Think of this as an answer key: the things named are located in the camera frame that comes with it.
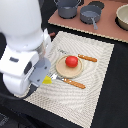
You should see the grey frying pan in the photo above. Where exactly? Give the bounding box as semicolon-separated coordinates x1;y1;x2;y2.
80;5;101;30

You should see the cream bowl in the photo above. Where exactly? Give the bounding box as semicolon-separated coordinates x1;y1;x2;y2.
116;4;128;30

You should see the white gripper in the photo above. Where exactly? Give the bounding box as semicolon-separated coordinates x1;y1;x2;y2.
0;47;51;96

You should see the round wooden plate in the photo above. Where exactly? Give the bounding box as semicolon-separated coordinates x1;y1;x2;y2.
55;55;83;78

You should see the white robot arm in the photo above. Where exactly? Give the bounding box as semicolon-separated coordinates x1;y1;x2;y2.
0;0;52;99

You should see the wooden handled fork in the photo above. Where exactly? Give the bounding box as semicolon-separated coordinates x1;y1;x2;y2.
47;72;86;89

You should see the red tomato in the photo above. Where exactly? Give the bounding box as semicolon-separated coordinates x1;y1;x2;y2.
65;56;78;67

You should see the grey cooking pot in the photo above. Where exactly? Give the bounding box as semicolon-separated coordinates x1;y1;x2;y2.
54;0;81;19

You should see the yellow cheese wedge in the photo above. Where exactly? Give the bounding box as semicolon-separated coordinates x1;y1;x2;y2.
42;76;52;84

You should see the brown wooden tray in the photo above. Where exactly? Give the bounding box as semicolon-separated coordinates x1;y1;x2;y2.
48;0;128;43

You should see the wooden handled knife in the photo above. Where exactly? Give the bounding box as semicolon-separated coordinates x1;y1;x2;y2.
57;49;97;62

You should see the woven beige placemat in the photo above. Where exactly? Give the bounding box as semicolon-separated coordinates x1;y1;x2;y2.
16;31;114;128

